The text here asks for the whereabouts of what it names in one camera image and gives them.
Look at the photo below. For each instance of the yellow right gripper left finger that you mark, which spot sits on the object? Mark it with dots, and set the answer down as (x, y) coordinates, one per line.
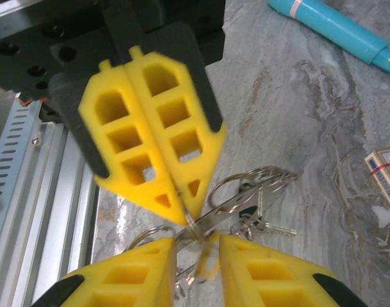
(140, 278)

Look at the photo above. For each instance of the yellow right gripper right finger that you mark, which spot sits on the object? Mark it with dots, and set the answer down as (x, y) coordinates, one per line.
(278, 281)

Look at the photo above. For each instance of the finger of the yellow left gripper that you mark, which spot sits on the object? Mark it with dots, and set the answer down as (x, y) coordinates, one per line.
(207, 150)
(95, 147)

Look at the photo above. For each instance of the small card box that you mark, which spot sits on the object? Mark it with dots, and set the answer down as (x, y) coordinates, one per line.
(385, 179)

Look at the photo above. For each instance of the teal plastic tube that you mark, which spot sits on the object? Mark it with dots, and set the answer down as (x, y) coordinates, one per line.
(335, 28)

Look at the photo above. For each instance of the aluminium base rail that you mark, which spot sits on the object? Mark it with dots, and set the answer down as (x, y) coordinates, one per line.
(53, 224)

